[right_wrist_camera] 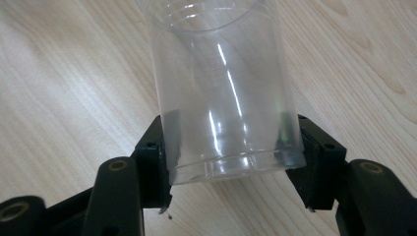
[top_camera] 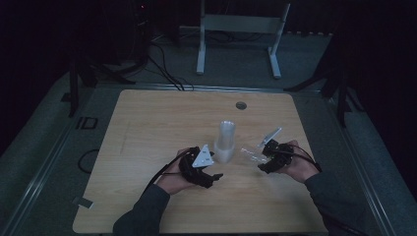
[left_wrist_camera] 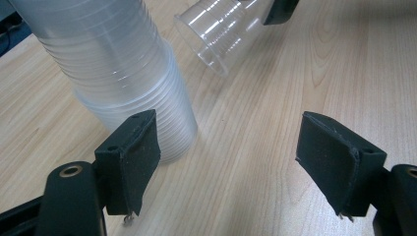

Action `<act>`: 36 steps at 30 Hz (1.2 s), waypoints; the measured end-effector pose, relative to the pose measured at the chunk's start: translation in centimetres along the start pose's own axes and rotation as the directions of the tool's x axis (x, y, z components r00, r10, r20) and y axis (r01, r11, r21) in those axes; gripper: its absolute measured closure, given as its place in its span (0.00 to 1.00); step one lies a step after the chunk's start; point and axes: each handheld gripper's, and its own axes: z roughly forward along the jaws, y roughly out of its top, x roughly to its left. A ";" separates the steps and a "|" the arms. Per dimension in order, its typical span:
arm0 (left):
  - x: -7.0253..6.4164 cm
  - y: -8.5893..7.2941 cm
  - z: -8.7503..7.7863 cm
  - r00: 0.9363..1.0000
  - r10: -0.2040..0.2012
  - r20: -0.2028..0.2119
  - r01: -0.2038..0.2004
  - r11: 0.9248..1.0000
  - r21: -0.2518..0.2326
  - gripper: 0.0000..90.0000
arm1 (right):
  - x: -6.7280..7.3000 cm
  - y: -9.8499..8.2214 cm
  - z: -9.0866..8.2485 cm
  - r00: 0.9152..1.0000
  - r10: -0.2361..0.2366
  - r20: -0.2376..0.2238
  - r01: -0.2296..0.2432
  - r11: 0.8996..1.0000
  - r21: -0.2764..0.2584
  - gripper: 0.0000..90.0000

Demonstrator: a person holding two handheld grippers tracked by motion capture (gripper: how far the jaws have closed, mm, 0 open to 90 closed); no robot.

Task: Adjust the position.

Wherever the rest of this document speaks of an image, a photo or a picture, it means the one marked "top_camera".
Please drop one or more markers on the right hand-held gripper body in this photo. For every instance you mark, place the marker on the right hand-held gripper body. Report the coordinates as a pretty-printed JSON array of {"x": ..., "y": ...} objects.
[{"x": 278, "y": 154}]

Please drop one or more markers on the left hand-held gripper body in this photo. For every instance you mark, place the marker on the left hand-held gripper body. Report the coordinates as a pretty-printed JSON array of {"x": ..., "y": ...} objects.
[{"x": 196, "y": 167}]

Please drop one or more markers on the single clear plastic cup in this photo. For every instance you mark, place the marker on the single clear plastic cup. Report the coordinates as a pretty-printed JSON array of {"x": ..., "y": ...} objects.
[{"x": 254, "y": 154}]

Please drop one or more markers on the person's right hand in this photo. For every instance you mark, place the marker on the person's right hand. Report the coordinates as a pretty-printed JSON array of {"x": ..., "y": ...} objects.
[{"x": 300, "y": 167}]

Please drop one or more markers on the person's left hand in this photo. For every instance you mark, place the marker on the person's left hand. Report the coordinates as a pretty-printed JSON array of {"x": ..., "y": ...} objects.
[{"x": 173, "y": 180}]

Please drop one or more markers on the round table grommet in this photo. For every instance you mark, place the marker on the round table grommet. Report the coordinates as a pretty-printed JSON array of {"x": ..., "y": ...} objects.
[{"x": 241, "y": 105}]

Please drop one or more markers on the black tripod stand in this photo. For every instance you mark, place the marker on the black tripod stand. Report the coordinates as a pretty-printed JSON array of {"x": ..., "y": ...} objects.
[
  {"x": 85, "y": 78},
  {"x": 337, "y": 91}
]

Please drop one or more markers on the grey tape strip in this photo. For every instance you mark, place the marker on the grey tape strip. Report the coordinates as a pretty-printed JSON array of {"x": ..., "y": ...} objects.
[{"x": 83, "y": 202}]

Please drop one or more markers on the white metal stand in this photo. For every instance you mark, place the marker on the white metal stand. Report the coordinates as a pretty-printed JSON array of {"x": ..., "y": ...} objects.
[{"x": 239, "y": 24}]

